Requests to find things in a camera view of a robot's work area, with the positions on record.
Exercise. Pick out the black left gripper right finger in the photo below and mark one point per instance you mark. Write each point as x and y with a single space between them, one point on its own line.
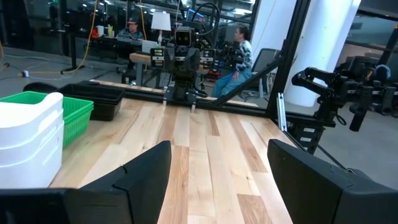
311 193

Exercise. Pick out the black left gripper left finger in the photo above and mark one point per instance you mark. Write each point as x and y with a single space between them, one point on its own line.
140 186

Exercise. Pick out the black background robot arm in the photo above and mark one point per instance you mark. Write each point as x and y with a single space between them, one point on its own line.
228 56

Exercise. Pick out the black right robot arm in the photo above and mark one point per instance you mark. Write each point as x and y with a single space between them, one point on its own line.
183 90

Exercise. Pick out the wooden background table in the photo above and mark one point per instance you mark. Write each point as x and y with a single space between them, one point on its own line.
140 58

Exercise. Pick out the white lamp shade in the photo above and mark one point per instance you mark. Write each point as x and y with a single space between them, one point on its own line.
160 21

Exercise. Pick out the person with cap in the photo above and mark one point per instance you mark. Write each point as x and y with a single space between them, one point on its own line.
132 31

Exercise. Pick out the seated person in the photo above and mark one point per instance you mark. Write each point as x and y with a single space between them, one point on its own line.
245 53

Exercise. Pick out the yellow-green bottle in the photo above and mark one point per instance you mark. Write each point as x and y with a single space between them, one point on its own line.
109 30

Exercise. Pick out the black plastic basket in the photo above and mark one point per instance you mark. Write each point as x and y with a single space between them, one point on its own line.
90 91
105 112

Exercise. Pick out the grey office chair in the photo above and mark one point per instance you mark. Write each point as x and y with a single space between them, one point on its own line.
264 59

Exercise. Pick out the silver aluminium bar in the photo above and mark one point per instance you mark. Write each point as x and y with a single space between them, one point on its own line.
281 112

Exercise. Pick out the white container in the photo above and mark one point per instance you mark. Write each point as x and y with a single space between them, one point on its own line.
100 30

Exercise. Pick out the white round pillar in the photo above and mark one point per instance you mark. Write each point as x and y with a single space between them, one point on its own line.
323 37

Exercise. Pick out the white power plug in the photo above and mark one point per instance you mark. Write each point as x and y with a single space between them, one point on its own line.
25 74

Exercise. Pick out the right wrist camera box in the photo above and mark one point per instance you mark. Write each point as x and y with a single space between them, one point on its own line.
184 37

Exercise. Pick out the black aluminium table frame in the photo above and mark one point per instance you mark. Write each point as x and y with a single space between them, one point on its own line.
289 46

